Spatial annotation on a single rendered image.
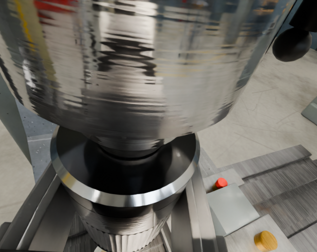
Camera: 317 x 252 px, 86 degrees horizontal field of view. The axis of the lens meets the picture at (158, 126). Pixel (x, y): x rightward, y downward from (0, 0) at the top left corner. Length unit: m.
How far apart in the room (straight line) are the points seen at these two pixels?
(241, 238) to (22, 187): 1.48
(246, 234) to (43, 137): 0.45
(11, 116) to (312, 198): 0.78
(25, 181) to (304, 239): 1.56
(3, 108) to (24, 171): 1.17
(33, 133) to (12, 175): 1.22
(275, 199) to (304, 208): 0.06
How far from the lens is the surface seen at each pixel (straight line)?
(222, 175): 0.34
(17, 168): 1.72
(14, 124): 0.58
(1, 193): 1.65
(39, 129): 0.49
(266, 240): 0.31
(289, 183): 0.59
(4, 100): 0.53
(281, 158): 0.64
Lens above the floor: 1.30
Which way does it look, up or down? 44 degrees down
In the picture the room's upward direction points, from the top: 12 degrees clockwise
